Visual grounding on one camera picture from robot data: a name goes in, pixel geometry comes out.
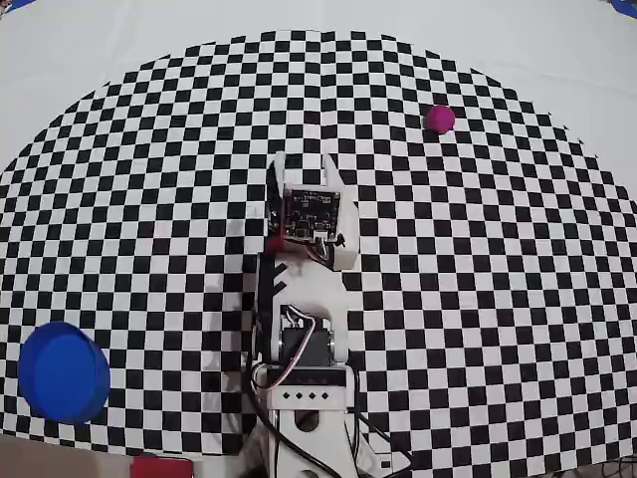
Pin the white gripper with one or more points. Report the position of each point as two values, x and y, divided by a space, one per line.
330 174

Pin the pink faceted ball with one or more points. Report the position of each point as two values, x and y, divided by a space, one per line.
440 118

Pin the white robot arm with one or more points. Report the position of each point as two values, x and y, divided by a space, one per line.
318 289

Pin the blue round box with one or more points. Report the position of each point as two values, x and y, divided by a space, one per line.
62 373

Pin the checkerboard printed white mat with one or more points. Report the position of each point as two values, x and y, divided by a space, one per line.
149 149

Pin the red flat object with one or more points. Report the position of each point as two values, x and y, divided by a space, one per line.
161 468

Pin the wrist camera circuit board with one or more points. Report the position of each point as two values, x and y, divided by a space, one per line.
311 214

